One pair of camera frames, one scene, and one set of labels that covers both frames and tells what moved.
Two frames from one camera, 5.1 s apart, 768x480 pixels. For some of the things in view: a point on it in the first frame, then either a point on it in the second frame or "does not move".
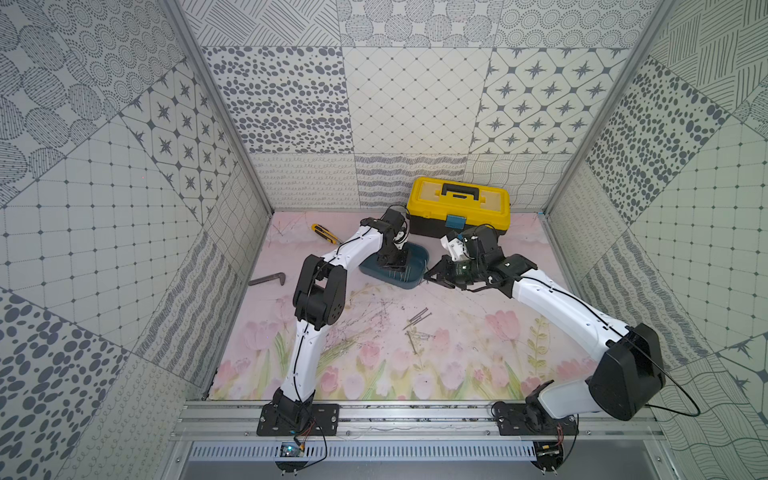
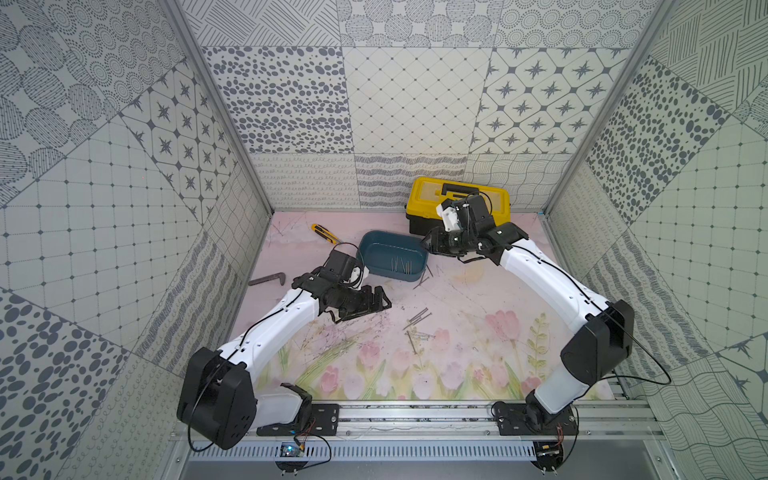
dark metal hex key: [281, 276] does not move
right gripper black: [444, 269] -> [438, 243]
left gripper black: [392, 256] -> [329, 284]
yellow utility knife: [325, 234] does not move
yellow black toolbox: [437, 206] does not move
